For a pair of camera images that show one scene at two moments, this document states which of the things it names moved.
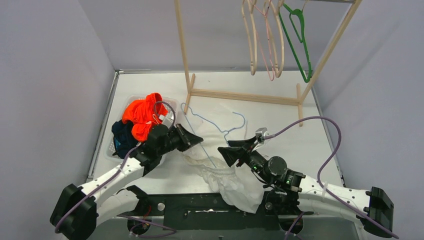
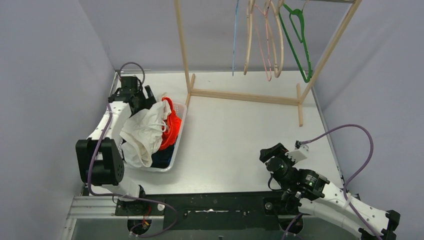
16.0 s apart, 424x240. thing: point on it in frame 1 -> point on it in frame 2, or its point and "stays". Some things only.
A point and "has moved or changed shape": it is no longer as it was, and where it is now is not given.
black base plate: (211, 211) stays
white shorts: (240, 187) -> (144, 130)
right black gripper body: (253, 159) -> (280, 150)
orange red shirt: (144, 114) has moved or changed shape
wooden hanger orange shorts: (253, 71) has moved or changed shape
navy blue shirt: (124, 140) has moved or changed shape
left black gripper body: (180, 139) -> (145, 99)
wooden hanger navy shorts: (277, 74) stays
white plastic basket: (172, 108) -> (184, 107)
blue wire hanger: (225, 132) -> (235, 35)
